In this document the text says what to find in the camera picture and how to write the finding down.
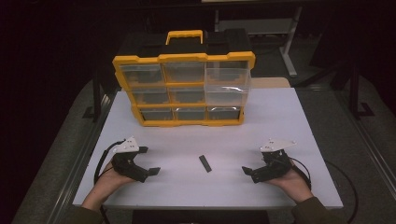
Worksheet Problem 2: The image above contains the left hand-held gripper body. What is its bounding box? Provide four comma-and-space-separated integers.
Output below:
110, 135, 150, 184

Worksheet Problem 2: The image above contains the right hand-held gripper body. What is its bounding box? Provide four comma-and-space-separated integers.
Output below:
250, 137, 298, 184

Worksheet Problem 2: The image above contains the small black strip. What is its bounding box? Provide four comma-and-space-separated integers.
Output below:
198, 154, 213, 174

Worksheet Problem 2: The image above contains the clear plastic drawer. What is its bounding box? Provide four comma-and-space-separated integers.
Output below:
204, 67, 252, 107

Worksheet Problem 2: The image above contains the person's left hand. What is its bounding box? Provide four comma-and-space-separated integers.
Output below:
92, 161, 135, 203

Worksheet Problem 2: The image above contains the person's right hand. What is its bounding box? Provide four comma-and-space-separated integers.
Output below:
267, 158, 315, 204

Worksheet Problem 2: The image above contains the black metal stand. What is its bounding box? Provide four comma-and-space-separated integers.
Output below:
81, 69, 105, 123
330, 60, 376, 121

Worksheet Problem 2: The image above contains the light wooden board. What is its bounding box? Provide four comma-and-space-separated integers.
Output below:
249, 77, 292, 90

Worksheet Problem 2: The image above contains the yellow black drawer organizer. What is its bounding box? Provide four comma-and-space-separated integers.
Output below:
112, 29, 257, 128

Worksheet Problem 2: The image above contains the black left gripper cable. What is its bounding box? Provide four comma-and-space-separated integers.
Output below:
93, 139, 126, 224

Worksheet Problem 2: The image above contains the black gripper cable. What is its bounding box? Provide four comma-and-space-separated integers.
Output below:
288, 156, 360, 224
93, 139, 126, 224

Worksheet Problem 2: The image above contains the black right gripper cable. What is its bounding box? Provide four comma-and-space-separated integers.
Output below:
288, 156, 360, 224

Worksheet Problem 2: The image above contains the white metal table frame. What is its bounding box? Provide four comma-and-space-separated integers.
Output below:
214, 5, 304, 78

